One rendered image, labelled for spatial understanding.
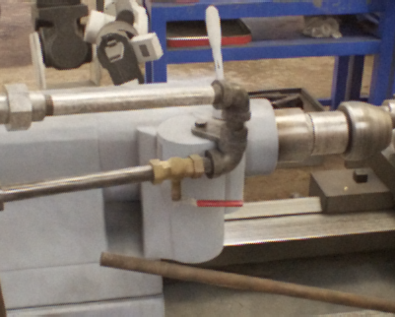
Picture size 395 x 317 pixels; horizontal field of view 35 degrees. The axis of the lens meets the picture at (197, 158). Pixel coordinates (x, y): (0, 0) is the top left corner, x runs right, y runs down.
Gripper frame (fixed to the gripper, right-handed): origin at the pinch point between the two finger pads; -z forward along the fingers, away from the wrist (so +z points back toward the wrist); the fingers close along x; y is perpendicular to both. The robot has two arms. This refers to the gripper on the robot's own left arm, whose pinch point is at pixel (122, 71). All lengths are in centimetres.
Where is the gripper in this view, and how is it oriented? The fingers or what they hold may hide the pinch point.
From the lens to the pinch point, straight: 112.2
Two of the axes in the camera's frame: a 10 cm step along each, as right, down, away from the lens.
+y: 9.3, -3.6, -0.2
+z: -1.6, -4.6, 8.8
